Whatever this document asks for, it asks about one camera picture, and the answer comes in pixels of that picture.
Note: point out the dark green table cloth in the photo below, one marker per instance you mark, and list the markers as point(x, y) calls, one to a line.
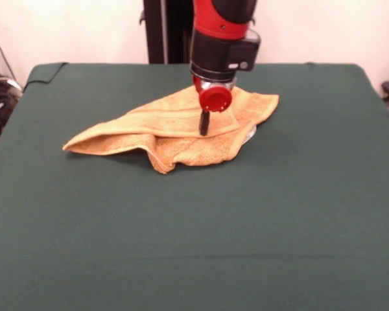
point(181, 226)

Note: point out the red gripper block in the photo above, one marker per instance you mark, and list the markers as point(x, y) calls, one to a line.
point(215, 98)

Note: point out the tan terry towel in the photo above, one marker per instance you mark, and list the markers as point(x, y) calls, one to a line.
point(168, 123)

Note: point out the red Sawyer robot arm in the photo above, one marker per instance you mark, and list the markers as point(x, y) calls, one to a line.
point(220, 42)

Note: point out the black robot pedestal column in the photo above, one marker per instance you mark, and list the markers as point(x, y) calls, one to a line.
point(168, 32)

